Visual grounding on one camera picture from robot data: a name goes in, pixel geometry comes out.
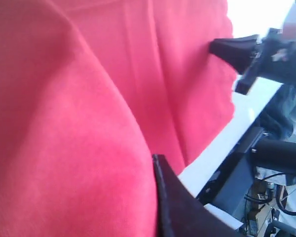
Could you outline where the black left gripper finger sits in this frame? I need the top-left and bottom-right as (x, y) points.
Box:
(152, 155), (241, 237)

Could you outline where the red table cloth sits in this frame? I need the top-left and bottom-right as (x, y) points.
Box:
(0, 0), (236, 237)

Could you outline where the black left robot arm base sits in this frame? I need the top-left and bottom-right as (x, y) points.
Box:
(251, 137), (296, 173)

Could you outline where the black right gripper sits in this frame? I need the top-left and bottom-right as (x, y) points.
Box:
(209, 28), (296, 95)

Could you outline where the black table frame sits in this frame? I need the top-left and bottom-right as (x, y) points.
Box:
(197, 86), (292, 214)

